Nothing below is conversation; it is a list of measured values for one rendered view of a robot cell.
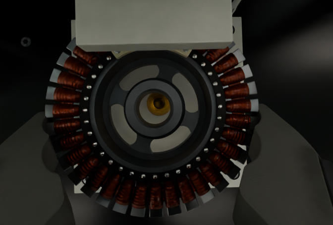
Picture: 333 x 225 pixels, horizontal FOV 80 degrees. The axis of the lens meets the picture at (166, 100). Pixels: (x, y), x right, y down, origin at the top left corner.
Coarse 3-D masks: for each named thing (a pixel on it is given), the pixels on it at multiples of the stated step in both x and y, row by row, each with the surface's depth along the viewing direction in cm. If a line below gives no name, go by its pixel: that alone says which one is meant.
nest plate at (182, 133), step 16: (240, 32) 18; (240, 48) 18; (240, 64) 18; (128, 80) 17; (176, 80) 17; (192, 96) 17; (112, 112) 17; (144, 112) 17; (128, 128) 17; (160, 144) 17; (176, 144) 17; (224, 176) 17; (240, 176) 17; (80, 192) 17; (96, 192) 17
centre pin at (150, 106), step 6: (150, 96) 15; (156, 96) 15; (162, 96) 15; (150, 102) 15; (156, 102) 15; (162, 102) 15; (168, 102) 15; (150, 108) 15; (156, 108) 15; (162, 108) 15; (168, 108) 15; (156, 114) 15; (162, 114) 15
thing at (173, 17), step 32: (96, 0) 8; (128, 0) 8; (160, 0) 8; (192, 0) 8; (224, 0) 8; (96, 32) 8; (128, 32) 8; (160, 32) 8; (192, 32) 8; (224, 32) 8
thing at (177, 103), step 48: (48, 96) 10; (96, 96) 11; (144, 96) 13; (240, 96) 10; (96, 144) 10; (144, 144) 12; (192, 144) 12; (240, 144) 10; (144, 192) 10; (192, 192) 10
